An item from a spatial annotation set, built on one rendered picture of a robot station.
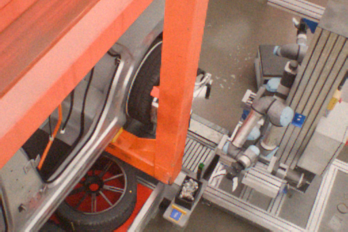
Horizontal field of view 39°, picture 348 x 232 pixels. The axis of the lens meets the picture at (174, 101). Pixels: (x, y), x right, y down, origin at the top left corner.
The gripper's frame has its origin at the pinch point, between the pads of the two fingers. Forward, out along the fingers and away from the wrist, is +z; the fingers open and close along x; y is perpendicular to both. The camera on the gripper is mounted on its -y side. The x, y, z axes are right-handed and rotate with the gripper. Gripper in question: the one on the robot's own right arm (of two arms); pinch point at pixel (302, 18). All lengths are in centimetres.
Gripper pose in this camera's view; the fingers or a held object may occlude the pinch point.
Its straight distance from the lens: 408.3
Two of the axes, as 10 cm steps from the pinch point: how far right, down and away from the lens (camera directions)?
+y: 0.6, 6.3, 7.7
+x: 9.8, 1.1, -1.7
